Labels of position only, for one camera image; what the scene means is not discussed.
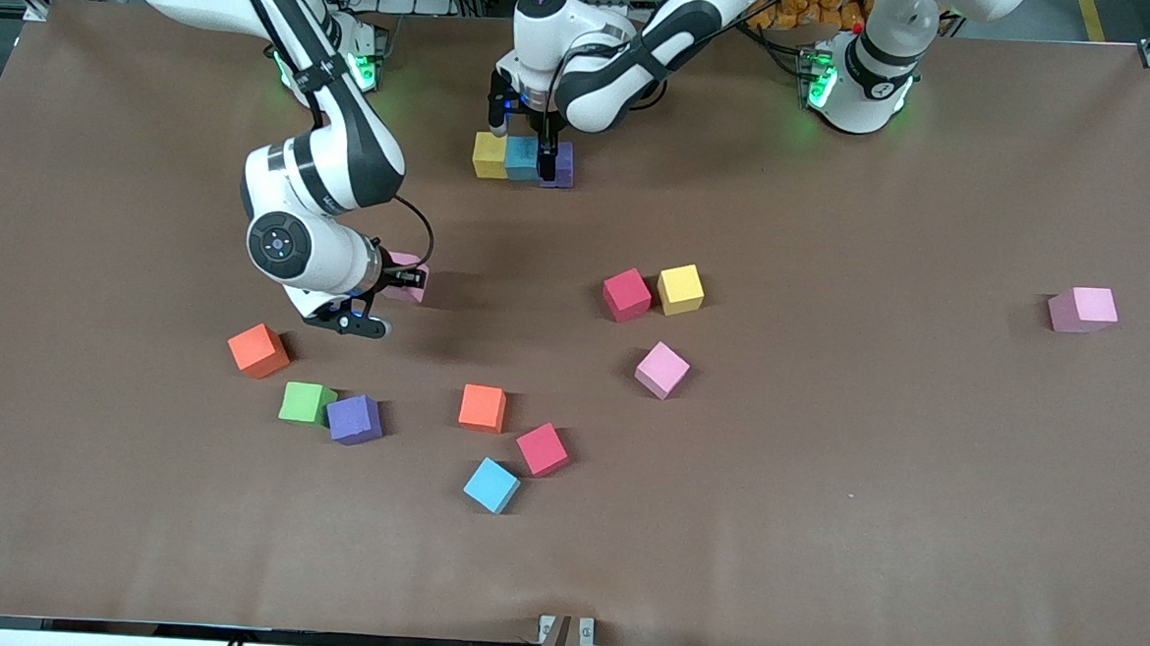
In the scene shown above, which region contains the pink foam cube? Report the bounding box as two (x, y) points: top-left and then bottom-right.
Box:
(382, 250), (433, 306)
(1046, 285), (1121, 336)
(633, 340), (692, 402)

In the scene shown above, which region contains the purple foam cube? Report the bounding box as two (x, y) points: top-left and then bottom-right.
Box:
(323, 392), (386, 447)
(540, 140), (579, 189)

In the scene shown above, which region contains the blue foam cube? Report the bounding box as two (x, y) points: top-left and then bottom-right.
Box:
(461, 456), (524, 516)
(504, 135), (545, 183)

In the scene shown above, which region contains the yellow foam cube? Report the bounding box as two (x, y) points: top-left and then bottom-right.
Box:
(472, 131), (513, 181)
(656, 263), (707, 319)

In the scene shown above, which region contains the orange foam cube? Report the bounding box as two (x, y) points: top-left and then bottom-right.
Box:
(457, 382), (509, 435)
(226, 322), (292, 382)

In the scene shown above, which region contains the green foam cube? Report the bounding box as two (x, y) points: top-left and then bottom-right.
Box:
(277, 381), (338, 428)

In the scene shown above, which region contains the red foam cube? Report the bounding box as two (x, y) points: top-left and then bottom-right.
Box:
(601, 266), (655, 325)
(514, 421), (573, 480)

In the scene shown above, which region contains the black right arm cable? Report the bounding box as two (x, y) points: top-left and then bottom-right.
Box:
(391, 196), (436, 269)

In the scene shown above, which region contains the silver metal bracket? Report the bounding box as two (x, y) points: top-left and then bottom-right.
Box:
(538, 614), (597, 646)

